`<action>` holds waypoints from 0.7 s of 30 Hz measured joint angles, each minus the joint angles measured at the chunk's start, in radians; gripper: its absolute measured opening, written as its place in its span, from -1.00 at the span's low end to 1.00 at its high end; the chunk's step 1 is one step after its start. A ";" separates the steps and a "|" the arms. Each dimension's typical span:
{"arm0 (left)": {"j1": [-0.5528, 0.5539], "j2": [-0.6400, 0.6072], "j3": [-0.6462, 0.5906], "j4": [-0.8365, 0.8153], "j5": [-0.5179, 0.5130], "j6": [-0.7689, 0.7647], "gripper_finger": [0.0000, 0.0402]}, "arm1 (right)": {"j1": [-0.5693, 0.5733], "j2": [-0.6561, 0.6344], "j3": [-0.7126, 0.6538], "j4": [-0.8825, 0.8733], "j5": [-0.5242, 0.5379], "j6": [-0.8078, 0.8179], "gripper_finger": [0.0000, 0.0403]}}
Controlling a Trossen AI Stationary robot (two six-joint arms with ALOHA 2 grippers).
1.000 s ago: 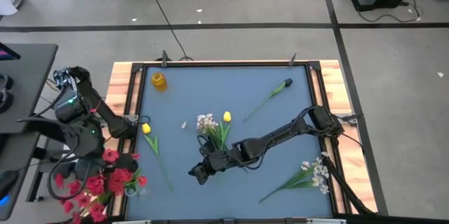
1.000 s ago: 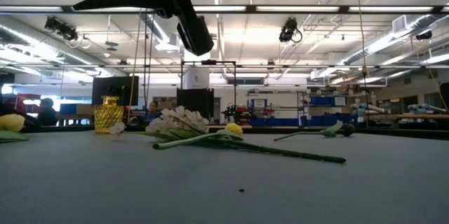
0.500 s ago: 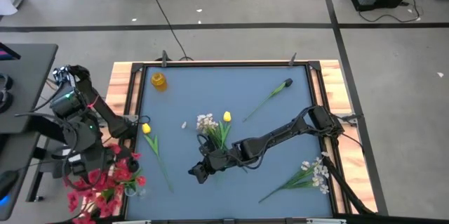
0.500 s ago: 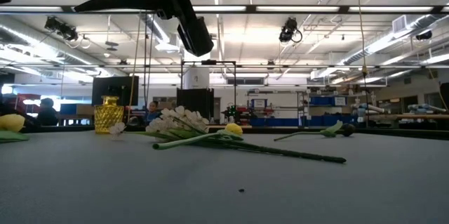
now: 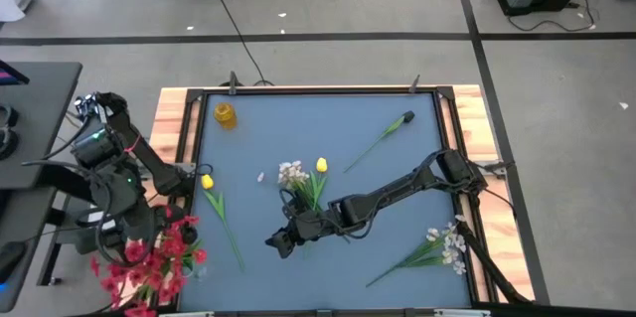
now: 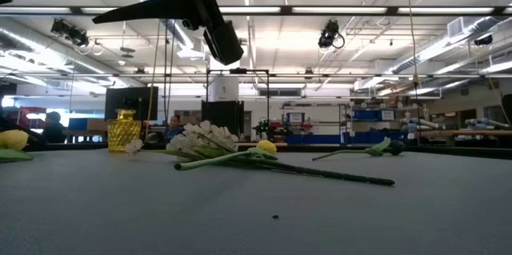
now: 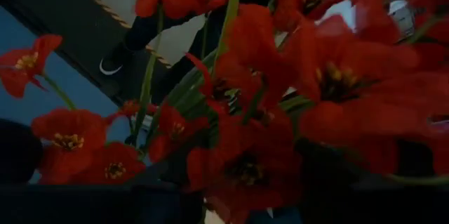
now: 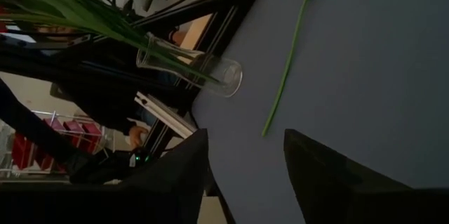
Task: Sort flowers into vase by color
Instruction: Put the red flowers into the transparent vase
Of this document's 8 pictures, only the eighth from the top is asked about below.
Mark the clear glass vase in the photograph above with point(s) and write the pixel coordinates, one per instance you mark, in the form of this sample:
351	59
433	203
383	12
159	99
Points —
224	76

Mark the silver aluminium bracket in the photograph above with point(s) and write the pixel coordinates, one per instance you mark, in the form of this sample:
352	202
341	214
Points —
165	115

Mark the person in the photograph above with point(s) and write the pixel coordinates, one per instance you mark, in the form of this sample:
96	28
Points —
105	87

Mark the black desk beam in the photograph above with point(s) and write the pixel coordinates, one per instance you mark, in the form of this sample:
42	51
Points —
35	129

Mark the pile of green flower stems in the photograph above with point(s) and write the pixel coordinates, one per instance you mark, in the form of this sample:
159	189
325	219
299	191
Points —
70	3

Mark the black mouse with green light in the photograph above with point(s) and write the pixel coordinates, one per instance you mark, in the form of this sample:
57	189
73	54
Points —
115	168

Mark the red storage bin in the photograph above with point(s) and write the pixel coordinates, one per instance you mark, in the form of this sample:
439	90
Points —
92	136
22	150
73	129

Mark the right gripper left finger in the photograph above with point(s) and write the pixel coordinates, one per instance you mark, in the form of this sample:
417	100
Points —
168	189

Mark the person's hand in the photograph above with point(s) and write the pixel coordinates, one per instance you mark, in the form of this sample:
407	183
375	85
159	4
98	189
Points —
137	136
179	37

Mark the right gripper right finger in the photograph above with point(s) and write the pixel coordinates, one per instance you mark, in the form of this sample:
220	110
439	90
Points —
350	196

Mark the wooden table board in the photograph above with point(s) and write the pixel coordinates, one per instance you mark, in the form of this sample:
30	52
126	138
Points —
200	27

